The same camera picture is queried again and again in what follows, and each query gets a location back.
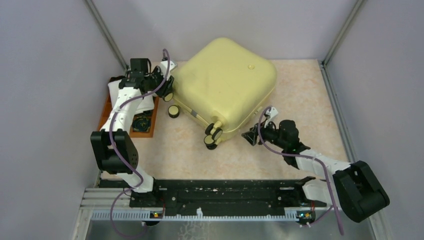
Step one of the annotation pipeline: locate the right corner aluminium post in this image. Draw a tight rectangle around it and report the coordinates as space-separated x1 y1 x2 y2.
321 0 367 68

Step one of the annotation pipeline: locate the aluminium rail frame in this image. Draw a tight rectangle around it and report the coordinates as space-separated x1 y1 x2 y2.
80 59 391 237

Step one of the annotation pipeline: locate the corner aluminium post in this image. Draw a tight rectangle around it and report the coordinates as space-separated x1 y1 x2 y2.
82 0 128 70
321 0 367 68

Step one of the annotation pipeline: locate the yellow hard-shell suitcase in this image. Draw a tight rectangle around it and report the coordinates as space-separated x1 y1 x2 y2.
167 37 277 150

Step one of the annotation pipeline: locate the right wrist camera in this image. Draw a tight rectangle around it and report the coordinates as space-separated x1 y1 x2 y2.
264 106 279 126

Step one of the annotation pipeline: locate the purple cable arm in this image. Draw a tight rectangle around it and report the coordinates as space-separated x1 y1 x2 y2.
256 105 345 237
108 48 171 239

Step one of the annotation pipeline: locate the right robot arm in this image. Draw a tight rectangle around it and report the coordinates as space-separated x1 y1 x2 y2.
242 120 391 223

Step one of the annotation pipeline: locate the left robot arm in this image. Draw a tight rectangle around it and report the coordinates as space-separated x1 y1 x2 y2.
90 57 176 207

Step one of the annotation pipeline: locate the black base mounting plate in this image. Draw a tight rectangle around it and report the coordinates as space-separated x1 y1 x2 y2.
97 178 362 227

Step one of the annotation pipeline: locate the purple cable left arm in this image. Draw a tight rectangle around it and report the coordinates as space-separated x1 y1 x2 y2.
108 48 171 239

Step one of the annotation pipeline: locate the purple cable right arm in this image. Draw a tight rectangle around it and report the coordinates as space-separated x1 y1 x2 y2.
256 105 345 237

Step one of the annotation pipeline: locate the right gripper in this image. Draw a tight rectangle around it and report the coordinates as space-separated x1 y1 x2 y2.
241 117 287 150

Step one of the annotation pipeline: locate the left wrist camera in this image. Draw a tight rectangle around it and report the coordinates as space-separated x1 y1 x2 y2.
158 60 178 79

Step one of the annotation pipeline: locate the left corner aluminium post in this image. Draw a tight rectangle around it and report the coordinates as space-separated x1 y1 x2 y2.
82 0 128 70

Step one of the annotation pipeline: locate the dark round patterned item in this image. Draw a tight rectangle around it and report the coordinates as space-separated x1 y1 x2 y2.
132 116 151 133

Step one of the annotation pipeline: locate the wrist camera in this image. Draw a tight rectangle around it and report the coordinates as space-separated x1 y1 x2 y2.
264 106 279 126
158 60 178 79

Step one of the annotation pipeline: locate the white folded cloth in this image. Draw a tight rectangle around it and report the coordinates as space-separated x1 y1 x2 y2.
107 79 155 115

